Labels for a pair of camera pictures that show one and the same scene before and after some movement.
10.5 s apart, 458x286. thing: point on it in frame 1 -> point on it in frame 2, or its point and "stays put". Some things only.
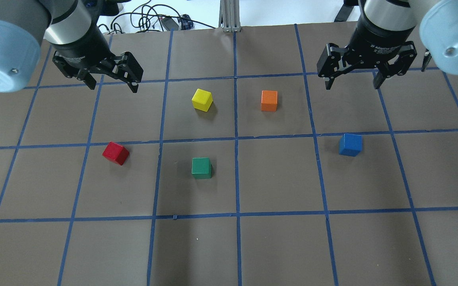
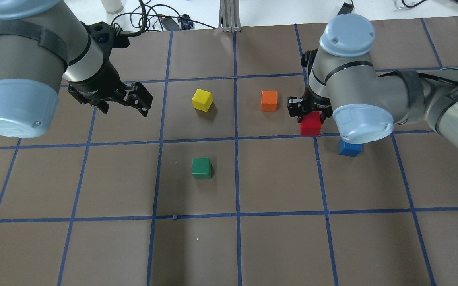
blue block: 350,144 stays put
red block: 115,153 -> 311,124
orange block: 269,100 stays put
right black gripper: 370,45 -> 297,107
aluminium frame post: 229,16 stays put
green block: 201,168 stays put
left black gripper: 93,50 -> 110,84
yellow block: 202,99 stays put
